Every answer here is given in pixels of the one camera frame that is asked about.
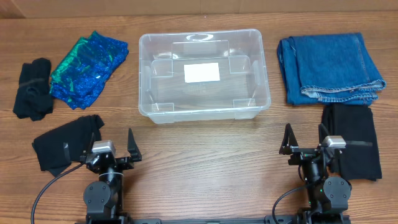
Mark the white label in bin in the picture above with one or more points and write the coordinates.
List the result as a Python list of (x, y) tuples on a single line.
[(202, 72)]

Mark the clear plastic storage bin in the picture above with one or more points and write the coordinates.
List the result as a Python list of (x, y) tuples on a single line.
[(242, 92)]

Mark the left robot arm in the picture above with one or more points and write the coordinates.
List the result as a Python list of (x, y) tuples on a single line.
[(104, 198)]

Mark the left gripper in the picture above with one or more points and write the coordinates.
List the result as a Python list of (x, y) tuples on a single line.
[(128, 163)]

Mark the blue denim jeans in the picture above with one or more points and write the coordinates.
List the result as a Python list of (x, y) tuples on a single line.
[(335, 68)]

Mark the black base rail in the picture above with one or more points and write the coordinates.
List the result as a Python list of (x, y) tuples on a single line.
[(268, 219)]

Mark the black cloth with tape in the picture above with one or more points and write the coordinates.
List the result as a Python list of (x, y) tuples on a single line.
[(360, 157)]

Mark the blue green sequin fabric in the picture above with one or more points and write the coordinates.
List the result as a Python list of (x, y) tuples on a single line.
[(80, 77)]

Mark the small black garment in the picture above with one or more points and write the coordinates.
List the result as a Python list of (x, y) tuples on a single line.
[(33, 98)]

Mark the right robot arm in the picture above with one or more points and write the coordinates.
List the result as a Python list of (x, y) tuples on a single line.
[(327, 195)]

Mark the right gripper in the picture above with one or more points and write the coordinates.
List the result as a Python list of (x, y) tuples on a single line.
[(300, 154)]

